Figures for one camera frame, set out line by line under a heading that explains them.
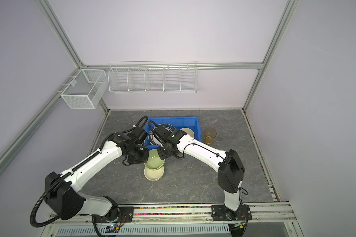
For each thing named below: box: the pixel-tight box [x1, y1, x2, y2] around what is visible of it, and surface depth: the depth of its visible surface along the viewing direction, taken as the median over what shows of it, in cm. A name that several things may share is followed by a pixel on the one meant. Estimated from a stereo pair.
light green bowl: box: [144, 148, 166, 170], surface depth 81 cm
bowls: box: [143, 165, 165, 182], surface depth 84 cm
